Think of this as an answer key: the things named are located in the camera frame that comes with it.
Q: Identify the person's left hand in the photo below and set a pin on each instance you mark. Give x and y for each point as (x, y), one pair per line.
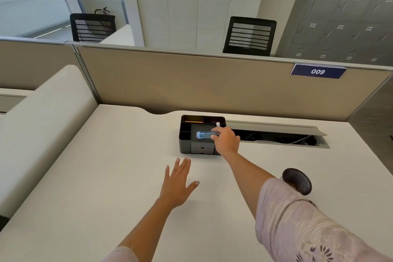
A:
(175, 189)

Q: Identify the person's right hand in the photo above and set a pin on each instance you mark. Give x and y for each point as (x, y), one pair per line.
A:
(227, 142)

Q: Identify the person's left thumb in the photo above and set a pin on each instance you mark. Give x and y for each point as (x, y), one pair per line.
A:
(192, 186)

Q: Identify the person's left middle finger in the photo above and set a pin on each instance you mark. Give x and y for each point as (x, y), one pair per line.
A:
(181, 169)

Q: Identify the person's right thumb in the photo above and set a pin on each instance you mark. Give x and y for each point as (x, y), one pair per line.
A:
(215, 137)

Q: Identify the person's left little finger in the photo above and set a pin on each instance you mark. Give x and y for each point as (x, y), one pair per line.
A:
(168, 174)

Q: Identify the clear plastic tube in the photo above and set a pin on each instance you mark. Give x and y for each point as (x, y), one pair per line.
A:
(203, 135)

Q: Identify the person's left forearm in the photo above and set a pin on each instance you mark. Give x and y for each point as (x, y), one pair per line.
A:
(144, 229)

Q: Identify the person's right forearm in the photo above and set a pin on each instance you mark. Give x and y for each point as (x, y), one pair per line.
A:
(245, 179)

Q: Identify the black desk organizer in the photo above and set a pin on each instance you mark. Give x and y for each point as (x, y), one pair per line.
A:
(196, 145)

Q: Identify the yellow pencil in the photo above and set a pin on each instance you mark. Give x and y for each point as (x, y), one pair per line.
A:
(194, 121)

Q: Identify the wide beige partition panel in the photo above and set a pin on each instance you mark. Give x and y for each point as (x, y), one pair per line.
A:
(215, 83)

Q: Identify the black mesh pen cup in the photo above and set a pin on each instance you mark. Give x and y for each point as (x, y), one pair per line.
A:
(297, 180)

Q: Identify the pink patterned left sleeve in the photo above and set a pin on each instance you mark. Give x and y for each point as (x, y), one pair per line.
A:
(121, 255)

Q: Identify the pink patterned sleeve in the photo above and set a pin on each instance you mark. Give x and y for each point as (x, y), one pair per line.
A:
(121, 255)
(310, 228)

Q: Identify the black mesh office chair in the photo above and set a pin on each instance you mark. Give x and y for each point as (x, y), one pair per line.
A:
(92, 27)
(249, 37)

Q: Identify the blue number sign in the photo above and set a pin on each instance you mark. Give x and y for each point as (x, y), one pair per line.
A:
(318, 71)

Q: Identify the pink patterned right sleeve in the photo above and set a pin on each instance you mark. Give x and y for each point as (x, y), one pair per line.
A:
(310, 228)

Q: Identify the white tall cabinet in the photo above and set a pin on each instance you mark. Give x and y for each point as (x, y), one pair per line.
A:
(196, 7)

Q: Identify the white curved side panel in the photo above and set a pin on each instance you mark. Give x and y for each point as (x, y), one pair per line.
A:
(119, 36)
(40, 136)

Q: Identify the narrow beige partition panel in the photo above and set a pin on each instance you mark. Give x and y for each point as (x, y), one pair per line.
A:
(33, 62)

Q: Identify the grey locker bank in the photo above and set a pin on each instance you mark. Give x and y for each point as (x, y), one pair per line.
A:
(344, 16)

